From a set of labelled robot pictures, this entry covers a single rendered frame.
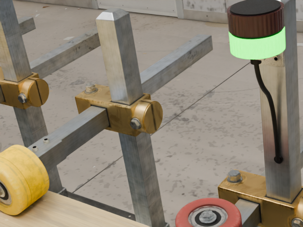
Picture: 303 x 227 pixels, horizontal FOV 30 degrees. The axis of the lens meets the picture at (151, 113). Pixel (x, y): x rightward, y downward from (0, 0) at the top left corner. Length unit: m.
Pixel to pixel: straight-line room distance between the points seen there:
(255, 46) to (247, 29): 0.02
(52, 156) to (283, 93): 0.32
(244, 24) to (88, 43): 0.63
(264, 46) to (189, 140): 2.05
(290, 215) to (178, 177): 1.64
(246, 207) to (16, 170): 0.31
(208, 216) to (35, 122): 0.46
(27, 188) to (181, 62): 0.40
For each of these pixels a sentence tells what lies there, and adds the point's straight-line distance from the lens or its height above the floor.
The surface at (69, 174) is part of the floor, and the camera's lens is 2.57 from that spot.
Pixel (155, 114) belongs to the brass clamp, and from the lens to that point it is 0.85.
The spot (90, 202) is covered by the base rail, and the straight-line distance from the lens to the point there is 1.12.
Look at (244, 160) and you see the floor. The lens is 2.45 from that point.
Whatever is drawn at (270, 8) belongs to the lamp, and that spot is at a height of 1.15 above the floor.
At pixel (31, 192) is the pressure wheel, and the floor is 0.94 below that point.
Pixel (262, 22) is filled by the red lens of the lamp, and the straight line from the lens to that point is 0.60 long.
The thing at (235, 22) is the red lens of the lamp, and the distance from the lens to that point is 0.60.
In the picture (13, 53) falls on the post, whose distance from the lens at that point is 1.00.
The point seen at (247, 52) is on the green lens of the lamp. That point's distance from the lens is 0.61.
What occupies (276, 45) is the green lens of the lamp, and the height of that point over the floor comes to 1.11.
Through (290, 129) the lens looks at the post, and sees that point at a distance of 0.71.
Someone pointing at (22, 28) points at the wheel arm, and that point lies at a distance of 1.39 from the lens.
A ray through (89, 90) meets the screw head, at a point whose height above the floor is 0.98.
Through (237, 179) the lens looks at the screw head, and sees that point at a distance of 0.81.
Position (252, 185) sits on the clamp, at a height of 0.87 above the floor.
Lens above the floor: 1.34
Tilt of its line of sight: 27 degrees down
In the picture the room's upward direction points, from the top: 9 degrees counter-clockwise
